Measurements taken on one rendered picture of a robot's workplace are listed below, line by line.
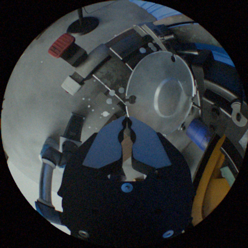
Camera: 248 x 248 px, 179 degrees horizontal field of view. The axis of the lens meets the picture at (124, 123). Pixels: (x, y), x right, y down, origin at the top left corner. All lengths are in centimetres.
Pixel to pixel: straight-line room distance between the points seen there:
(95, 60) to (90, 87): 67
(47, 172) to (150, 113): 56
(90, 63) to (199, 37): 44
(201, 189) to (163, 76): 52
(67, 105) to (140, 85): 94
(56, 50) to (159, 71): 27
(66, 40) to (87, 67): 15
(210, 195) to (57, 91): 151
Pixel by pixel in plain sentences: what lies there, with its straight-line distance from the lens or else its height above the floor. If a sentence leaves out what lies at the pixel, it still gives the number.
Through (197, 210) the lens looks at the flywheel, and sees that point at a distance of 57.
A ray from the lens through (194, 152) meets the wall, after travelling 359.
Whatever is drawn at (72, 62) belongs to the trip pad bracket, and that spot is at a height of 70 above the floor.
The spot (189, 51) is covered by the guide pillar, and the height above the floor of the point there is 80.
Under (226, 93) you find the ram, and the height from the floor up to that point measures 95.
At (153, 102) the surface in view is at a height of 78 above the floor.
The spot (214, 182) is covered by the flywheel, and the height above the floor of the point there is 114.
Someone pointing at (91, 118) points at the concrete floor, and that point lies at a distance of 109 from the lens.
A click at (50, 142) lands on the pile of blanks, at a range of 136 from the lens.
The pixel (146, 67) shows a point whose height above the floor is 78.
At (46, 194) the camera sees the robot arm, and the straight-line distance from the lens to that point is 53.
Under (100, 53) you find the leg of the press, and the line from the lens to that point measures 34.
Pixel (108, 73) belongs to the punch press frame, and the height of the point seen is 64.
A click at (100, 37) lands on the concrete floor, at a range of 109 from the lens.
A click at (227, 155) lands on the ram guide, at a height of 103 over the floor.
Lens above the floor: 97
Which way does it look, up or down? 54 degrees down
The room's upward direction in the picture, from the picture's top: 149 degrees clockwise
